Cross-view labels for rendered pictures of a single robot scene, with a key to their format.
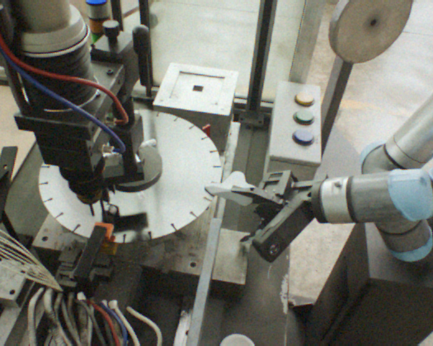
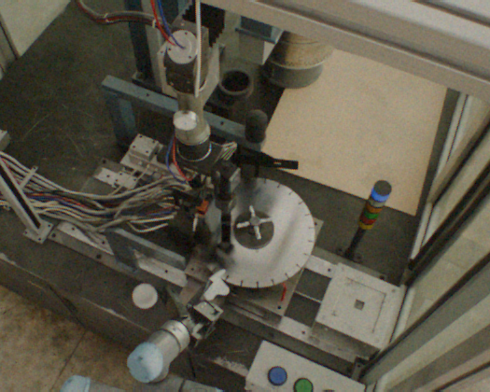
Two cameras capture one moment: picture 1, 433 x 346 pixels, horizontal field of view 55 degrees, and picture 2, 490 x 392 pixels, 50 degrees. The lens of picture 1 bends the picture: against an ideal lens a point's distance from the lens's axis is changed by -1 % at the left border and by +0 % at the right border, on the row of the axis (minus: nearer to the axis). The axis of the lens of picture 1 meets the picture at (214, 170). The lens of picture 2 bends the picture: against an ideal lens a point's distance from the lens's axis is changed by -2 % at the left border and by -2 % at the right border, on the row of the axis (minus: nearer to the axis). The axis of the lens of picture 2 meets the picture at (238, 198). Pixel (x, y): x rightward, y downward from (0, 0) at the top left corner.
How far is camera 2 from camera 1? 112 cm
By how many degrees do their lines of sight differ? 57
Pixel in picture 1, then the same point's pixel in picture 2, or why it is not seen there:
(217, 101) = (337, 316)
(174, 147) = (266, 259)
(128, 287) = (180, 226)
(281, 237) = (167, 301)
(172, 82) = (368, 284)
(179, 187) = (228, 254)
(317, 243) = not seen: outside the picture
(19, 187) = (306, 185)
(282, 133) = (286, 359)
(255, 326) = (159, 313)
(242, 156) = (309, 352)
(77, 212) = not seen: hidden behind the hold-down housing
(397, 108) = not seen: outside the picture
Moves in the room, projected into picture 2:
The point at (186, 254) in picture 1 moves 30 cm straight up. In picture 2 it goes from (200, 267) to (194, 218)
